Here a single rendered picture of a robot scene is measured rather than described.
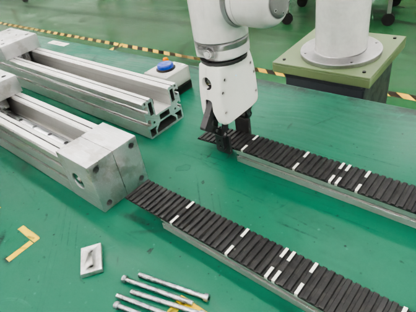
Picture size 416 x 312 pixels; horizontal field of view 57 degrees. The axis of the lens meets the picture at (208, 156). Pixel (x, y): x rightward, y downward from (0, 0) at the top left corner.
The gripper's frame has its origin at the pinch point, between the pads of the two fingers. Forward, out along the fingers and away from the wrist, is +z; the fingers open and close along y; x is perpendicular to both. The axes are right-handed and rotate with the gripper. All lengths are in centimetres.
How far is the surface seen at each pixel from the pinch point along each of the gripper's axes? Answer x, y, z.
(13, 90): 50, -15, -5
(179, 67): 27.5, 14.9, -2.0
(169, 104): 18.7, 2.2, -0.6
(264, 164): -7.2, -1.4, 3.0
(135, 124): 22.0, -5.0, 1.2
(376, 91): -10.0, 42.9, 9.9
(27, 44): 75, 2, -7
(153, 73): 30.9, 9.5, -2.0
